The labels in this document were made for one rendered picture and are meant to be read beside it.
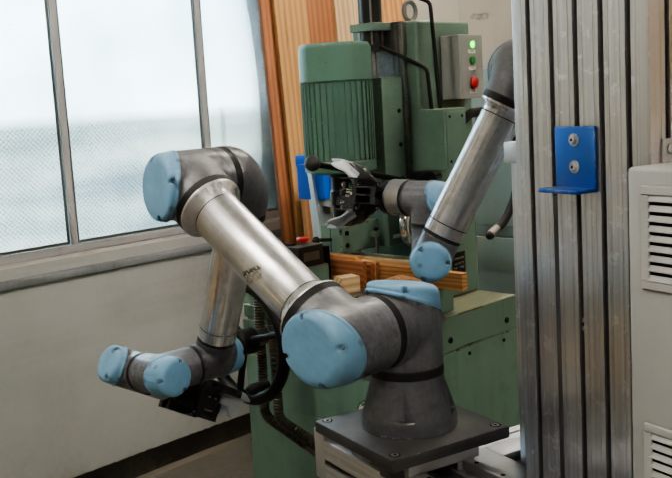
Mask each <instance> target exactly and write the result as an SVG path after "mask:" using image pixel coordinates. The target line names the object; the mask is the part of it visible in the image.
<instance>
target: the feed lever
mask: <svg viewBox="0 0 672 478"><path fill-rule="evenodd" d="M304 165H305V168H306V169H307V170H308V171H311V172H314V171H317V170H318V169H319V168H321V169H327V170H333V171H338V172H343V171H341V170H339V169H337V168H335V167H334V166H332V164H329V163H324V162H320V160H319V158H318V157H316V156H309V157H307V158H306V159H305V162H304ZM370 172H371V174H372V176H374V177H375V178H378V179H383V180H392V179H410V180H426V181H431V180H437V181H438V180H440V179H442V178H443V175H442V174H441V173H438V174H436V175H435V174H434V173H433V172H430V171H415V172H413V173H411V175H410V176H409V178H405V177H400V176H394V175H389V174H383V173H378V172H373V171H370Z"/></svg>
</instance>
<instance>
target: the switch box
mask: <svg viewBox="0 0 672 478"><path fill-rule="evenodd" d="M471 40H473V41H474V42H475V46H474V48H470V46H469V42H470V41H471ZM440 45H441V69H442V93H443V100H453V99H470V98H482V95H483V93H484V86H483V59H482V36H481V35H468V34H457V35H448V36H441V37H440ZM468 50H475V53H468ZM470 56H474V57H475V58H476V63H475V64H474V65H471V64H470V62H469V58H470ZM470 66H476V70H469V67H470ZM473 76H476V77H477V78H478V80H479V85H478V87H477V88H472V86H471V83H470V81H471V78H472V77H473ZM475 89H477V93H470V90H475Z"/></svg>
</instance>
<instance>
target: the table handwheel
mask: <svg viewBox="0 0 672 478"><path fill-rule="evenodd" d="M245 292H246V293H248V294H249V295H251V296H252V297H253V298H255V299H256V300H257V301H258V302H259V304H260V305H261V306H262V307H263V309H264V310H265V312H266V313H267V315H268V317H269V319H270V321H271V324H272V326H273V329H274V332H271V333H268V330H267V328H268V327H266V328H262V329H259V330H255V329H254V328H252V327H246V328H243V329H241V328H240V326H239V327H238V332H237V337H236V338H238V339H239V340H240V342H241V343H242V345H243V348H244V351H243V354H244V355H245V360H244V363H243V366H242V367H241V368H240V369H239V371H238V379H237V383H236V382H235V381H234V380H233V379H232V378H231V376H230V375H229V374H228V375H227V376H225V377H218V378H217V379H218V381H219V382H221V383H223V385H225V386H229V387H232V388H234V389H237V390H239V391H242V392H244V393H245V394H246V395H247V396H248V398H249V399H250V403H247V402H243V403H245V404H249V405H263V404H266V403H269V402H270V401H272V400H273V399H275V398H276V397H277V396H278V395H279V394H280V392H281V391H282V389H283V388H284V386H285V384H286V381H287V379H288V375H289V371H290V367H289V365H288V363H287V361H286V358H288V355H287V354H286V353H283V349H282V335H281V332H280V324H281V320H280V318H279V317H278V316H277V315H276V314H275V313H274V312H273V311H272V310H271V309H270V308H269V307H268V306H267V305H266V304H265V303H264V302H263V300H262V299H261V298H260V297H259V296H258V295H257V294H256V293H255V292H254V291H253V290H252V289H251V288H250V287H249V286H248V285H247V286H246V291H245ZM274 339H276V341H277V347H278V364H277V370H276V374H275V377H274V379H273V381H272V383H271V384H270V387H269V388H267V389H266V390H264V391H262V392H260V393H258V394H255V395H249V394H247V393H246V390H245V389H244V381H245V370H246V363H247V355H249V354H253V353H256V352H257V351H258V350H259V348H260V346H261V345H264V344H267V343H268V342H269V340H274Z"/></svg>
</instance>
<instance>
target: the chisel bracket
mask: <svg viewBox="0 0 672 478"><path fill-rule="evenodd" d="M327 225H328V224H323V225H321V238H332V242H322V244H323V245H329V249H330V252H331V253H341V254H350V253H351V252H355V251H360V250H364V249H369V248H373V247H375V239H374V238H375V237H370V236H369V231H371V230H374V227H378V220H377V219H370V218H368V219H367V220H366V221H365V222H363V223H361V224H358V225H354V226H348V227H344V228H338V229H331V228H327Z"/></svg>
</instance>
